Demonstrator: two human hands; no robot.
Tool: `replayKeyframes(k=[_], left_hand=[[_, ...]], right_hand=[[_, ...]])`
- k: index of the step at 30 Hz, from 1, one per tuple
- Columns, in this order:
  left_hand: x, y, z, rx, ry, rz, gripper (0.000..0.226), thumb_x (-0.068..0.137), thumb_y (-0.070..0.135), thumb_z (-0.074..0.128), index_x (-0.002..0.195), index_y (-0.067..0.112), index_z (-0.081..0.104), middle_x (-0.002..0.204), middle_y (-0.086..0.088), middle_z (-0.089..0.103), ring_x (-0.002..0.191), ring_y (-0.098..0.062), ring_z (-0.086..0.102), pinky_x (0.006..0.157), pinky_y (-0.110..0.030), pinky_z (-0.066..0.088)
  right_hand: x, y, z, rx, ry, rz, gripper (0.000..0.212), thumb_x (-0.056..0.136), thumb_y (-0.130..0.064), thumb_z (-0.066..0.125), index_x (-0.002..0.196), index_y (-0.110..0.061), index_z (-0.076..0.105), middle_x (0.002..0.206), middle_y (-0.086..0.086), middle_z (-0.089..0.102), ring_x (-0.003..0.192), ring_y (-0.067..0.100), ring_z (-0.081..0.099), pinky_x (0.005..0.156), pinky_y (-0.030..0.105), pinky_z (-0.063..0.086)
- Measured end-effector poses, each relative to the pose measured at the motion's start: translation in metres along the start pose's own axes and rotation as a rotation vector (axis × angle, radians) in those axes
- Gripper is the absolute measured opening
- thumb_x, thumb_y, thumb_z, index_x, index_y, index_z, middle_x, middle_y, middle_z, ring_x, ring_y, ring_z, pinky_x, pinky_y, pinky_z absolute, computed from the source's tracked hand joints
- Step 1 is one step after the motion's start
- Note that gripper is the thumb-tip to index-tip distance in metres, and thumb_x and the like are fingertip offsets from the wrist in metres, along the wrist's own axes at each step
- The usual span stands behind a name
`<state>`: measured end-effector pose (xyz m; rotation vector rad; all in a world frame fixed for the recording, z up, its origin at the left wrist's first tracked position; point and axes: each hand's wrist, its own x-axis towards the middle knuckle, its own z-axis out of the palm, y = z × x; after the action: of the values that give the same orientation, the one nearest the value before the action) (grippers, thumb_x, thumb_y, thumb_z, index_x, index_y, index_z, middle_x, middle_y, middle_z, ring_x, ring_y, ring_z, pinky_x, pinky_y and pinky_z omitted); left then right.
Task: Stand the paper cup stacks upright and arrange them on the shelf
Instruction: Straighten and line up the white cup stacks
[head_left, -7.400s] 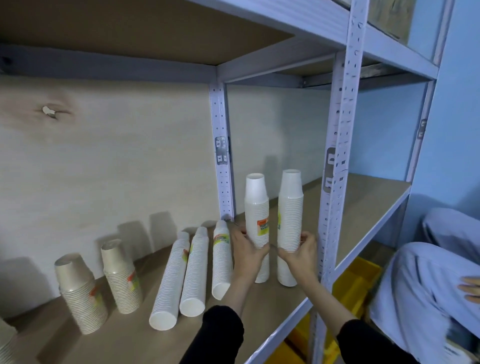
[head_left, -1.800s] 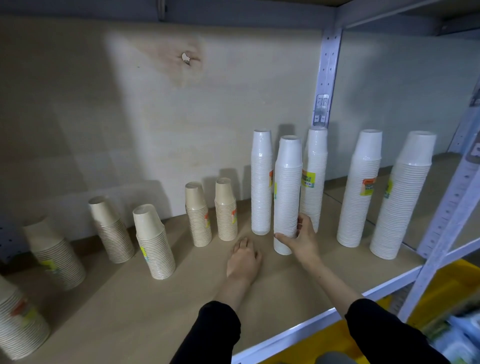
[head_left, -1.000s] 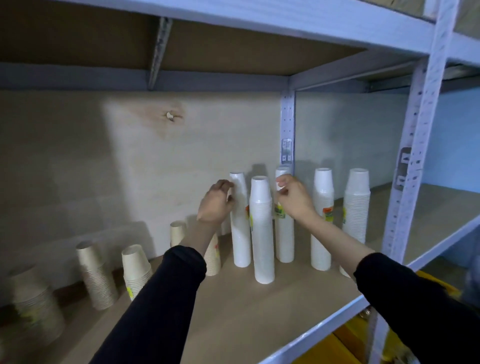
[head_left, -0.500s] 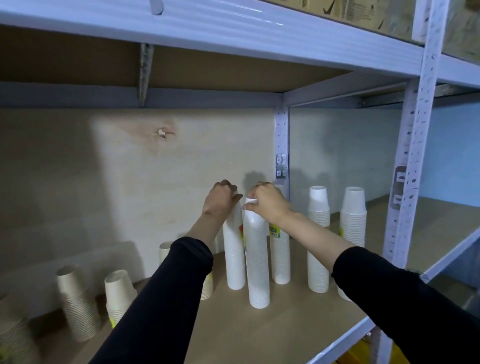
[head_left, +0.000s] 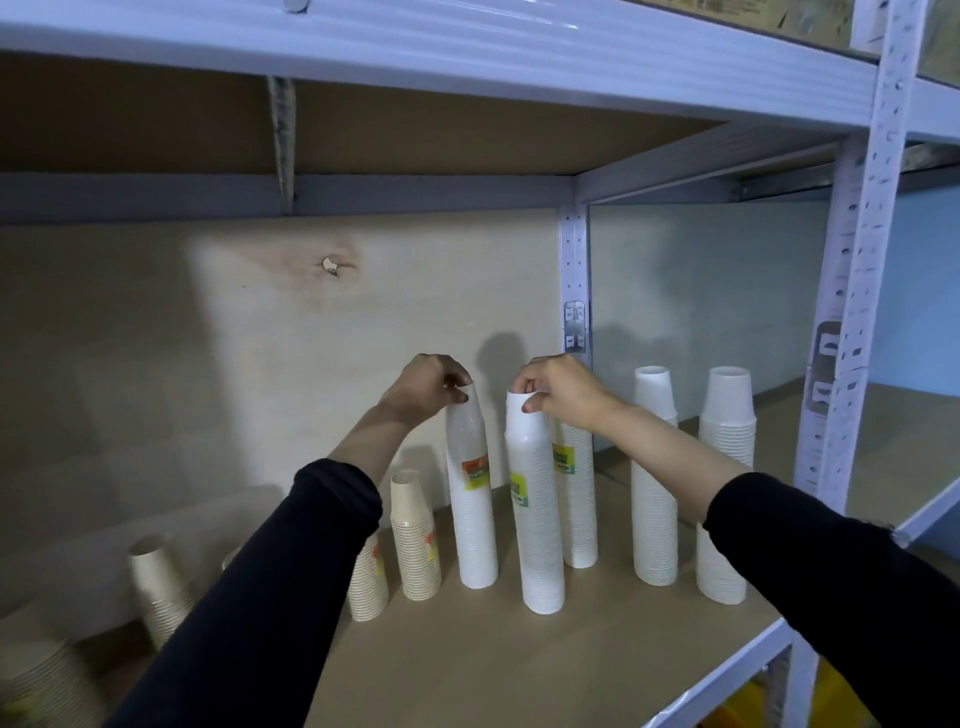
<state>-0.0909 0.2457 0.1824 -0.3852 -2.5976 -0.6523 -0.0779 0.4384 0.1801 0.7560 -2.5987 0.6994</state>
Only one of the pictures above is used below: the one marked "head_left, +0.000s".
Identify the person's left forearm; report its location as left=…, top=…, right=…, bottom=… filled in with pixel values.
left=104, top=401, right=421, bottom=728

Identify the person's left hand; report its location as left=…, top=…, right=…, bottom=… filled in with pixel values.
left=378, top=352, right=475, bottom=425

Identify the white cup stack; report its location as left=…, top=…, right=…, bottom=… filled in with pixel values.
left=503, top=389, right=567, bottom=616
left=551, top=419, right=600, bottom=570
left=629, top=365, right=680, bottom=588
left=445, top=383, right=499, bottom=591
left=695, top=365, right=758, bottom=607

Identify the white metal shelf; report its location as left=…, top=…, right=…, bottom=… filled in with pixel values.
left=0, top=0, right=960, bottom=728

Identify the yellow plastic bin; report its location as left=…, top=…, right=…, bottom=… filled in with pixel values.
left=813, top=658, right=883, bottom=728
left=697, top=659, right=793, bottom=728

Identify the person's right hand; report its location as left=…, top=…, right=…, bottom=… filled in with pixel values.
left=511, top=353, right=628, bottom=435

